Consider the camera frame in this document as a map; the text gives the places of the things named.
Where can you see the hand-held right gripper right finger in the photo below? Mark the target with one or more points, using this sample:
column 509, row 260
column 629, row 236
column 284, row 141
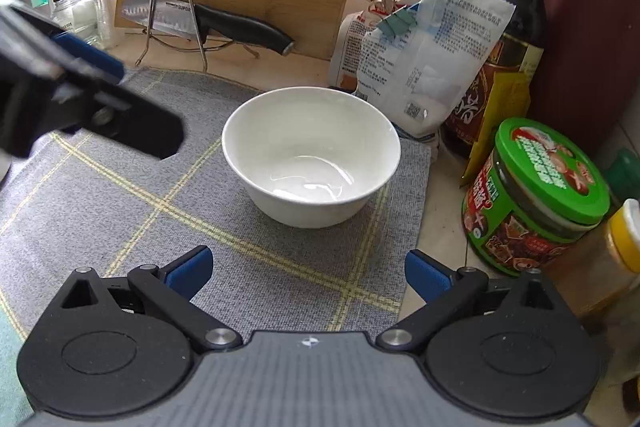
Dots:
column 425, row 274

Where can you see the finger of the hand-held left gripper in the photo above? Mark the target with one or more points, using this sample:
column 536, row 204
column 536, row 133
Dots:
column 90, row 57
column 145, row 132

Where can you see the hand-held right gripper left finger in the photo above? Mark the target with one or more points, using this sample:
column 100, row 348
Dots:
column 190, row 272

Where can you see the white floral bowl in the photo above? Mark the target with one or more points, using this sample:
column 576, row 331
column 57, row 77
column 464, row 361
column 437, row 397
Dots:
column 310, row 132

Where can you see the glass jar green lid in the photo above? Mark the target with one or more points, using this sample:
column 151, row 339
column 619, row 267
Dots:
column 75, row 14

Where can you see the grey teal checkered towel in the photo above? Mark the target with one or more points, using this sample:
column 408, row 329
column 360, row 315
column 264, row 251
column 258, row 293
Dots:
column 125, row 207

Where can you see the green round seasoning can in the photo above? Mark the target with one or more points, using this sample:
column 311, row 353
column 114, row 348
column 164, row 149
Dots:
column 540, row 187

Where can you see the yellow-lid spice jar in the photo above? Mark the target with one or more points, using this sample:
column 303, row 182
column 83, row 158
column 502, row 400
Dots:
column 605, row 267

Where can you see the yellow seasoning packet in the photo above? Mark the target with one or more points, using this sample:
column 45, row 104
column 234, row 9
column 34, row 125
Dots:
column 505, row 107

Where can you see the white printed plastic bag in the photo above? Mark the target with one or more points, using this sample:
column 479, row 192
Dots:
column 440, row 57

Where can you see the orange white food bag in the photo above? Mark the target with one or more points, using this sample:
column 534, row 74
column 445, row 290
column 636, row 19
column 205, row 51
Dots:
column 350, row 52

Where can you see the green plastic container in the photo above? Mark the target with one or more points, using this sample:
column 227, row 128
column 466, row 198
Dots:
column 625, row 177

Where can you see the teal binder clip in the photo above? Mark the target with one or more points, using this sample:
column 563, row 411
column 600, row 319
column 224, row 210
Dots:
column 397, row 22

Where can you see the dark red knife block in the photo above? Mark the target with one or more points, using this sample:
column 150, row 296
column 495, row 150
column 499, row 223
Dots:
column 590, row 57

